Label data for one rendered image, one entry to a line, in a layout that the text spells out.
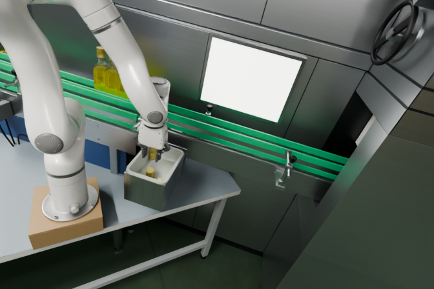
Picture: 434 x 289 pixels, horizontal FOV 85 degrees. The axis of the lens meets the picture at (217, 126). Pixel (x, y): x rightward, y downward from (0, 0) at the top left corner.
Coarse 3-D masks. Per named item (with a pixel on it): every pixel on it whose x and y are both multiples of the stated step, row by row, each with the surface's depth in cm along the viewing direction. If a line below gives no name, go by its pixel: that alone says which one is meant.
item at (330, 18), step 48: (144, 0) 104; (192, 0) 101; (240, 0) 97; (288, 0) 93; (336, 0) 90; (384, 0) 86; (288, 48) 100; (336, 48) 96; (336, 96) 107; (336, 144) 119
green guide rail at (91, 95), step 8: (0, 64) 115; (8, 72) 117; (64, 88) 114; (72, 88) 112; (80, 88) 111; (80, 96) 114; (88, 96) 113; (96, 96) 111; (104, 96) 110; (112, 104) 112; (120, 104) 110; (128, 104) 109; (136, 112) 111
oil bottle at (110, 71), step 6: (108, 66) 107; (114, 66) 108; (108, 72) 108; (114, 72) 107; (108, 78) 109; (114, 78) 109; (108, 84) 111; (114, 84) 110; (108, 90) 113; (114, 90) 112
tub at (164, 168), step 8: (168, 152) 110; (176, 152) 108; (136, 160) 98; (144, 160) 106; (152, 160) 109; (160, 160) 110; (168, 160) 111; (176, 160) 110; (128, 168) 92; (136, 168) 100; (144, 168) 104; (160, 168) 106; (168, 168) 107; (136, 176) 91; (144, 176) 91; (160, 176) 102; (168, 176) 93
